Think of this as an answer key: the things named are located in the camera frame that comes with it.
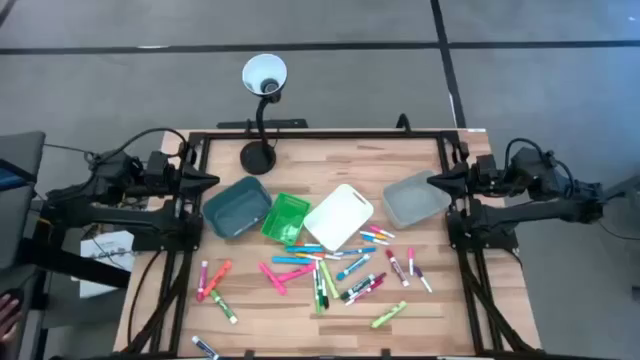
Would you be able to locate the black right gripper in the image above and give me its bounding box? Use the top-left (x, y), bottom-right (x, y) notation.
top-left (426, 158), bottom-right (482, 199)

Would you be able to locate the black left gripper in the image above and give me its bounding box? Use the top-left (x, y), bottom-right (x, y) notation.
top-left (167, 158), bottom-right (221, 199)

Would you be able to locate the orange highlighter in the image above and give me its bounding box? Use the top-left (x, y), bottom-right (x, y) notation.
top-left (203, 259), bottom-right (233, 298)

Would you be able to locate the pink Expo marker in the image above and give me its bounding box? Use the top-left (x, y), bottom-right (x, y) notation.
top-left (196, 259), bottom-right (209, 303)

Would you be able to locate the red Expo marker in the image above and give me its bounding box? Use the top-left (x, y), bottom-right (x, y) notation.
top-left (384, 248), bottom-right (411, 289)

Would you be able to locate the light blue slim Expo marker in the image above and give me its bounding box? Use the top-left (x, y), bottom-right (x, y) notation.
top-left (332, 246), bottom-right (378, 258)

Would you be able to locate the pink highlighter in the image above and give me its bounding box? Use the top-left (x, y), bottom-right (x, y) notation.
top-left (257, 261), bottom-right (289, 297)
top-left (276, 263), bottom-right (318, 285)

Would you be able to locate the dark green Expo marker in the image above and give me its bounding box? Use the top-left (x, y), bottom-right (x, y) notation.
top-left (340, 272), bottom-right (377, 302)

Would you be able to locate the lime green highlighter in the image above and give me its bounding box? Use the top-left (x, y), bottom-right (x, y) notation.
top-left (370, 299), bottom-right (409, 330)

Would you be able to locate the dark green slim marker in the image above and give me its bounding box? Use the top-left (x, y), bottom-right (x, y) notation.
top-left (311, 267), bottom-right (322, 316)

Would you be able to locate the black slim marker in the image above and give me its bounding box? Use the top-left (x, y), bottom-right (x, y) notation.
top-left (317, 269), bottom-right (331, 311)

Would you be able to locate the grey plastic bin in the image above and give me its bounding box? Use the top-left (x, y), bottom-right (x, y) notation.
top-left (382, 169), bottom-right (453, 230)

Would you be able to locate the teal plastic bin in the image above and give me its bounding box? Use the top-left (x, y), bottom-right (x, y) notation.
top-left (202, 175), bottom-right (274, 240)

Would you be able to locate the black gooseneck desk lamp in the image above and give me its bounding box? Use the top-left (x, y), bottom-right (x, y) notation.
top-left (239, 53), bottom-right (289, 176)

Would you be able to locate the black flat bar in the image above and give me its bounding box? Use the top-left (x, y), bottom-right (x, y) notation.
top-left (216, 118), bottom-right (309, 131)

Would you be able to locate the green plastic basket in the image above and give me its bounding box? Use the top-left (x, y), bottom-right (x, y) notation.
top-left (260, 192), bottom-right (312, 247)

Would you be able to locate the purple-capped white marker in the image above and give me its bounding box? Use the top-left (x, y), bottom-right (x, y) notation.
top-left (413, 265), bottom-right (434, 295)

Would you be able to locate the white paper with text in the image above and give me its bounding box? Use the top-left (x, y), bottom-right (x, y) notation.
top-left (78, 229), bottom-right (136, 300)

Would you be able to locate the white plastic bin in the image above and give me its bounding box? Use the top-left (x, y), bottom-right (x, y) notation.
top-left (303, 183), bottom-right (375, 253)

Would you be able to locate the lime green Expo marker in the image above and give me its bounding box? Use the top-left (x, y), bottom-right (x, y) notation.
top-left (209, 288), bottom-right (239, 326)

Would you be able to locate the magenta Expo marker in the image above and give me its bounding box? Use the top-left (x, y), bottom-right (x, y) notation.
top-left (344, 280), bottom-right (385, 308)

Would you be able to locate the lime green slim marker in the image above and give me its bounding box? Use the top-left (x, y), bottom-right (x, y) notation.
top-left (319, 259), bottom-right (341, 301)

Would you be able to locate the dark blue Expo marker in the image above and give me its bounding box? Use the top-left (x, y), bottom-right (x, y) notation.
top-left (191, 335), bottom-right (221, 360)

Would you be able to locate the grey office chair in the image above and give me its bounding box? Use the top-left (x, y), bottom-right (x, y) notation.
top-left (0, 130), bottom-right (47, 274)

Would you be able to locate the person's hand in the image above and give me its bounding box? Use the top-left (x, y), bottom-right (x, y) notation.
top-left (0, 293), bottom-right (24, 344)

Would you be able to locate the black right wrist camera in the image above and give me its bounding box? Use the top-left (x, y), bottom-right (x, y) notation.
top-left (474, 153), bottom-right (499, 184)

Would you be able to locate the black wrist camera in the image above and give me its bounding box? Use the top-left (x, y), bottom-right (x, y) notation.
top-left (474, 153), bottom-right (499, 184)
top-left (146, 151), bottom-right (171, 184)

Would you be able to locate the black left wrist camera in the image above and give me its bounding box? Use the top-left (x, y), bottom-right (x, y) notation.
top-left (146, 151), bottom-right (171, 184)

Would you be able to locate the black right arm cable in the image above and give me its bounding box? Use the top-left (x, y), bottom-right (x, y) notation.
top-left (503, 136), bottom-right (577, 201)

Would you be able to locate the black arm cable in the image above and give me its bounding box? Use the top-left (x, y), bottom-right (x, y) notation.
top-left (91, 126), bottom-right (190, 166)
top-left (503, 136), bottom-right (577, 201)

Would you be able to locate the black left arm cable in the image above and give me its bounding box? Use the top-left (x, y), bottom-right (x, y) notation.
top-left (91, 126), bottom-right (190, 166)

